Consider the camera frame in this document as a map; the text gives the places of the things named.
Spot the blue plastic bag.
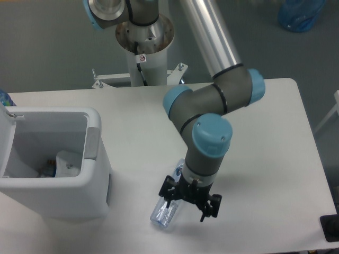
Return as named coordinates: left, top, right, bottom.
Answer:
left=277, top=0, right=327, bottom=33

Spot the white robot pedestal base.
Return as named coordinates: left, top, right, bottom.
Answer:
left=92, top=14, right=188, bottom=89

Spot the blue snack package in bin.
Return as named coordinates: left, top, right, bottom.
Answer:
left=39, top=160, right=57, bottom=178

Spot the white trash can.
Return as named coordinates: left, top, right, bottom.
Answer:
left=1, top=106, right=111, bottom=218

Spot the white plastic wrapper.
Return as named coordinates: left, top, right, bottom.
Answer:
left=55, top=150, right=82, bottom=178

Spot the clear crushed plastic bottle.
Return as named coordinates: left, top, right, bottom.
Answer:
left=150, top=158, right=184, bottom=229

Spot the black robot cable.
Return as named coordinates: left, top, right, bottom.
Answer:
left=133, top=41, right=148, bottom=87

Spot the black clamp at table edge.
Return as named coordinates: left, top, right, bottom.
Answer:
left=320, top=214, right=338, bottom=242

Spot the white frame at right edge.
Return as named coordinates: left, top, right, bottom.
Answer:
left=314, top=90, right=338, bottom=137

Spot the blue bottle behind bin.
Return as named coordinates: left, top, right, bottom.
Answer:
left=0, top=89, right=16, bottom=106

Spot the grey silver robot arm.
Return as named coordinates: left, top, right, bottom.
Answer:
left=83, top=1, right=265, bottom=218

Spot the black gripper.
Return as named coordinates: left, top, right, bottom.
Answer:
left=159, top=175, right=222, bottom=222

